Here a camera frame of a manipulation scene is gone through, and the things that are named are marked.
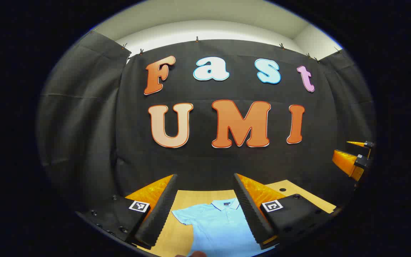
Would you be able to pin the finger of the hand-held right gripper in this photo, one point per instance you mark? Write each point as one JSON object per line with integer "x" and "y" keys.
{"x": 346, "y": 162}
{"x": 359, "y": 144}

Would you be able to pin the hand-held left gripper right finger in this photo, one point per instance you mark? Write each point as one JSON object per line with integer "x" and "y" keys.
{"x": 250, "y": 210}

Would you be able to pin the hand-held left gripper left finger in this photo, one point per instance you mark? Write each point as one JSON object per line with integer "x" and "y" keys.
{"x": 161, "y": 210}

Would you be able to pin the light blue T-shirt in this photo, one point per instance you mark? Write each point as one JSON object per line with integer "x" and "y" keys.
{"x": 219, "y": 228}

